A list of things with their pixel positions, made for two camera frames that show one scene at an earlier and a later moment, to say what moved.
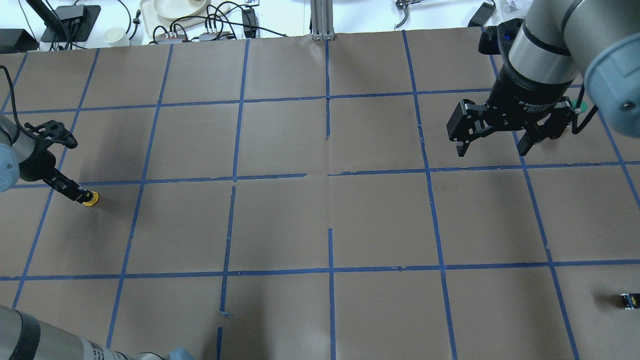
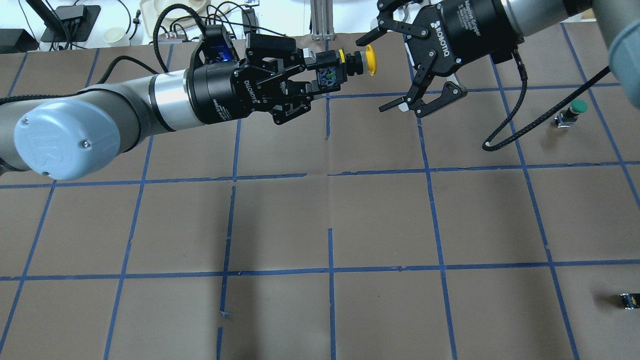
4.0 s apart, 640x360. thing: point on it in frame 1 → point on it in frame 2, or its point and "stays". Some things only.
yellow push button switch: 94,201 → 359,62
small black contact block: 631,301 stays
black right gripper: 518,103 → 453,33
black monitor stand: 65,24 stays
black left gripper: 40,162 → 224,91
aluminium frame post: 322,16 stays
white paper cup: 116,36 stays
